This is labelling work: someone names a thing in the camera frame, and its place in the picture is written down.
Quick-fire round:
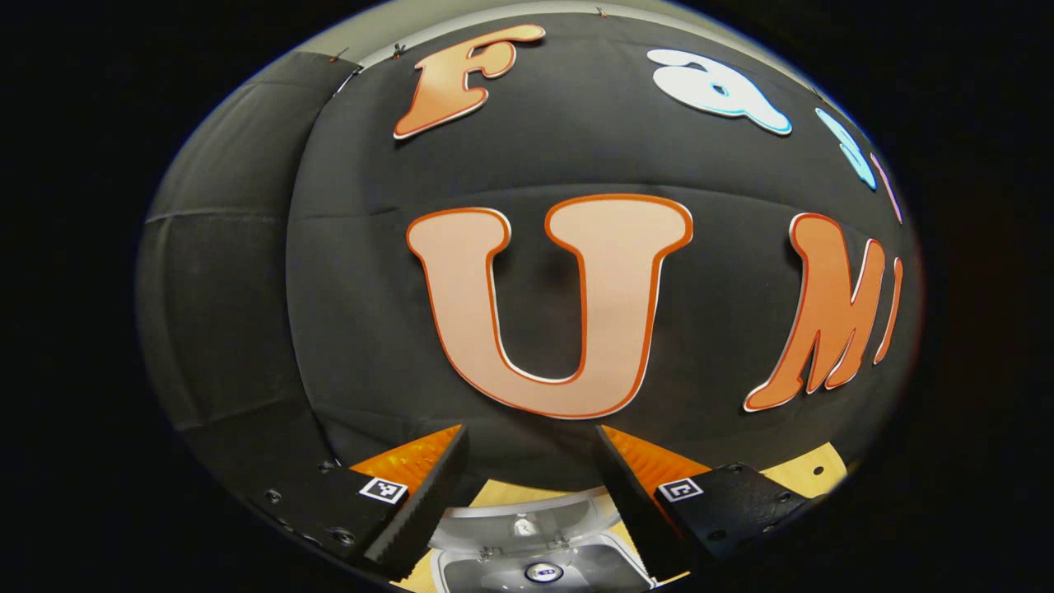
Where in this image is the white desktop garbage bin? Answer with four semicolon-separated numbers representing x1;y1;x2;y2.
428;486;660;593

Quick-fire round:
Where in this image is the black backdrop cloth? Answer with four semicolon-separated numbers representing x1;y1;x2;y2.
136;12;923;495

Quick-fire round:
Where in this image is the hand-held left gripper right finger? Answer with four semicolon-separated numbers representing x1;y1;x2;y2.
595;424;816;577

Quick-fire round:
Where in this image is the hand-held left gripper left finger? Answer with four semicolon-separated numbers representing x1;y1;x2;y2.
247;424;470;581

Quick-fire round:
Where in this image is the wooden desktop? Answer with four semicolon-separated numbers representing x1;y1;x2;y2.
391;442;847;593

